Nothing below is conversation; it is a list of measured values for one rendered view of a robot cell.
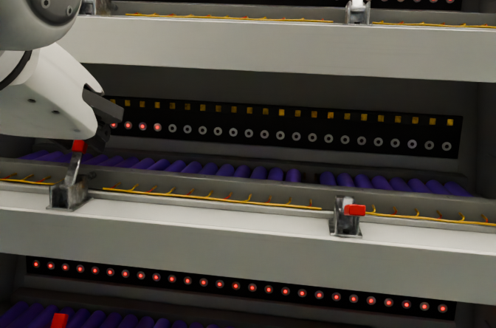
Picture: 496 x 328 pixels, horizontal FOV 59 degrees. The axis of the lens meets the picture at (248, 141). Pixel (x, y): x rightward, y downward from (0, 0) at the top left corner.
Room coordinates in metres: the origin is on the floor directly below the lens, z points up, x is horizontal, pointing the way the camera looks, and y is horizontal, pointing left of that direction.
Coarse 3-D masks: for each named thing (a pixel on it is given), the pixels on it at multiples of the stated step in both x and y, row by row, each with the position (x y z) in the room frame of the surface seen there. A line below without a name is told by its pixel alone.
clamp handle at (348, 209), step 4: (344, 200) 0.39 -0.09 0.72; (348, 200) 0.39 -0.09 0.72; (352, 200) 0.39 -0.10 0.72; (344, 204) 0.39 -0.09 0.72; (348, 204) 0.39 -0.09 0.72; (344, 208) 0.36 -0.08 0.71; (348, 208) 0.33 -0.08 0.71; (352, 208) 0.33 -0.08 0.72; (356, 208) 0.33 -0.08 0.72; (360, 208) 0.32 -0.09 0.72; (364, 208) 0.32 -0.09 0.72; (344, 212) 0.36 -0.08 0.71; (348, 212) 0.33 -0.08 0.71; (352, 212) 0.33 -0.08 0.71; (356, 212) 0.32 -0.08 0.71; (360, 212) 0.32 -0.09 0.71; (364, 212) 0.32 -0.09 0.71
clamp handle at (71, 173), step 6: (78, 144) 0.44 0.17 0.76; (84, 144) 0.44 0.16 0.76; (72, 150) 0.44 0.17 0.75; (78, 150) 0.44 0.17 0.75; (84, 150) 0.44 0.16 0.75; (72, 156) 0.44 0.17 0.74; (78, 156) 0.44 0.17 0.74; (72, 162) 0.44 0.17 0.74; (78, 162) 0.43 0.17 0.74; (72, 168) 0.43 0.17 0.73; (78, 168) 0.44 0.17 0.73; (66, 174) 0.43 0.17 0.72; (72, 174) 0.43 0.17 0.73; (66, 180) 0.43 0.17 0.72; (72, 180) 0.43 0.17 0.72
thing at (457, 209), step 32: (0, 160) 0.49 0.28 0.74; (32, 160) 0.50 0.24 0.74; (128, 192) 0.46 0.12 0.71; (160, 192) 0.47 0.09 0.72; (192, 192) 0.46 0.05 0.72; (224, 192) 0.46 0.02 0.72; (256, 192) 0.45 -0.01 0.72; (288, 192) 0.45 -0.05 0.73; (320, 192) 0.44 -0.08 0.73; (352, 192) 0.44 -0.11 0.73; (384, 192) 0.44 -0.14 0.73; (416, 192) 0.44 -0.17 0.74; (480, 224) 0.41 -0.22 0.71
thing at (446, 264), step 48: (0, 144) 0.55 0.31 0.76; (144, 144) 0.58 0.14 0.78; (192, 144) 0.57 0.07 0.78; (240, 144) 0.57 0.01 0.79; (0, 192) 0.46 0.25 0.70; (480, 192) 0.53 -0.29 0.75; (0, 240) 0.43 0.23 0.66; (48, 240) 0.42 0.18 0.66; (96, 240) 0.41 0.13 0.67; (144, 240) 0.41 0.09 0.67; (192, 240) 0.40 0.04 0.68; (240, 240) 0.39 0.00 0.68; (288, 240) 0.39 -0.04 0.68; (336, 240) 0.38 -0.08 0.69; (384, 240) 0.38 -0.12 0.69; (432, 240) 0.39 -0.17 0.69; (480, 240) 0.39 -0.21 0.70; (336, 288) 0.39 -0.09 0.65; (384, 288) 0.39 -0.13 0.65; (432, 288) 0.38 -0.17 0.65; (480, 288) 0.38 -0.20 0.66
